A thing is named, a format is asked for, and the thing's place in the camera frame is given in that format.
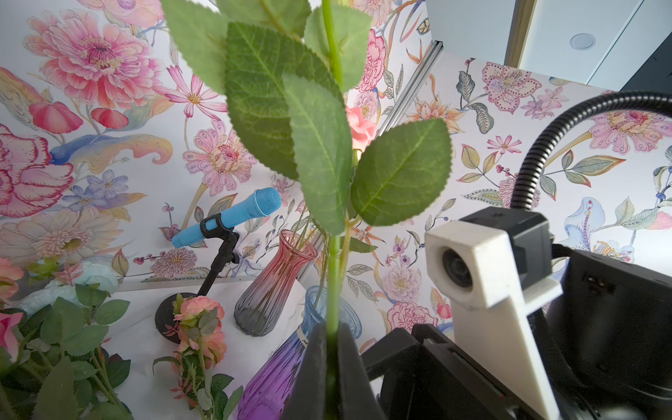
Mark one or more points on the red glass vase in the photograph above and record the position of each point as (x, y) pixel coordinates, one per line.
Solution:
(258, 310)

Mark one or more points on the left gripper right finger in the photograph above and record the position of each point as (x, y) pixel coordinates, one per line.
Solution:
(356, 397)

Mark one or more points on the purple blue glass vase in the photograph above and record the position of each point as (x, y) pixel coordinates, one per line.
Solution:
(272, 385)

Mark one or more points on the large pink rose stem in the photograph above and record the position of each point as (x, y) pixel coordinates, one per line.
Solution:
(363, 131)

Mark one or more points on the pink rose spray stem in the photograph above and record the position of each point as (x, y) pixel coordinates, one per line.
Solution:
(194, 324)

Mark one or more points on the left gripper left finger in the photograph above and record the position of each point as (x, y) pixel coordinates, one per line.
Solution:
(307, 400)

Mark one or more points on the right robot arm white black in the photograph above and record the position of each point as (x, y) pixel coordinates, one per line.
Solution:
(574, 324)

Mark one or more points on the coral pink rose stem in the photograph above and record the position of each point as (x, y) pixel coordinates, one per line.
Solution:
(284, 68)

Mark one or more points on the blue microphone on black stand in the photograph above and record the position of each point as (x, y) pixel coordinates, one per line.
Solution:
(260, 204)

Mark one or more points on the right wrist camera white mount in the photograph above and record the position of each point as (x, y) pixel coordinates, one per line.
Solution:
(495, 268)

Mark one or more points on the pink flower bouquet green stems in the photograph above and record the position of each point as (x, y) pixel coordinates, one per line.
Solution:
(54, 321)

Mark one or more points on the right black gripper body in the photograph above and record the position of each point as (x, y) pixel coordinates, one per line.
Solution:
(427, 376)

